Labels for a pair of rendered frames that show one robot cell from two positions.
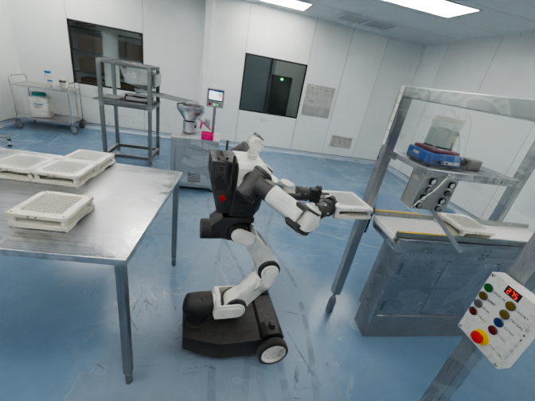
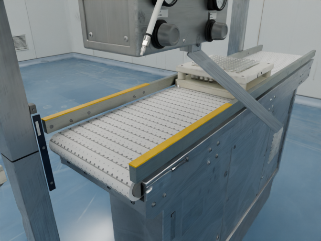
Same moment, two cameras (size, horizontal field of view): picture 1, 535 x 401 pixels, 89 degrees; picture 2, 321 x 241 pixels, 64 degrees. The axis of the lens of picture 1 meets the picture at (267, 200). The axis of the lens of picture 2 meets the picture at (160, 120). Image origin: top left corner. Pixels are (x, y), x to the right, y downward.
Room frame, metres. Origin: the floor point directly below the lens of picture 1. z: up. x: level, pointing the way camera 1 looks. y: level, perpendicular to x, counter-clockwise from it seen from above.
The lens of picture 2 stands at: (1.15, -0.62, 1.21)
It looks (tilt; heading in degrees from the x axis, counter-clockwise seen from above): 25 degrees down; 322
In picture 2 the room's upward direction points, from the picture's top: straight up
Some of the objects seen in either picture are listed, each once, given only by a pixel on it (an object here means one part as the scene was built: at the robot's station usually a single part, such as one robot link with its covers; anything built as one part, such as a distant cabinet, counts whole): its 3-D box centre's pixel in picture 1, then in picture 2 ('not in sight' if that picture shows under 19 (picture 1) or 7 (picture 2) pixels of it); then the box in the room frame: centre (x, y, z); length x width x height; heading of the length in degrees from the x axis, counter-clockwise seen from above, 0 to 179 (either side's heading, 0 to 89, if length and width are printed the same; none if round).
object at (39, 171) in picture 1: (67, 169); not in sight; (1.51, 1.25, 0.95); 0.25 x 0.24 x 0.02; 8
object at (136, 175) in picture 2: (487, 240); (271, 81); (1.58, -1.43, 0.96); 1.32 x 0.02 x 0.03; 102
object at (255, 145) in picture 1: (254, 145); not in sight; (1.35, 0.12, 1.35); 0.10 x 0.07 x 0.09; 19
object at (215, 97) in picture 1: (214, 112); not in sight; (3.96, 0.97, 1.07); 0.23 x 0.10 x 0.62; 103
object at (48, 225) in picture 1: (55, 214); not in sight; (1.09, 1.00, 0.90); 0.24 x 0.24 x 0.02; 8
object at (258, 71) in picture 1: (272, 87); not in sight; (6.58, 0.35, 1.43); 1.38 x 0.01 x 1.16; 103
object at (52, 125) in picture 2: (455, 219); (201, 69); (1.85, -1.38, 0.96); 1.32 x 0.02 x 0.03; 102
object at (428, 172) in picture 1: (450, 167); not in sight; (1.65, -1.04, 1.36); 0.62 x 0.38 x 0.04; 102
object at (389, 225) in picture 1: (469, 235); (233, 85); (1.72, -1.42, 0.92); 1.35 x 0.25 x 0.05; 102
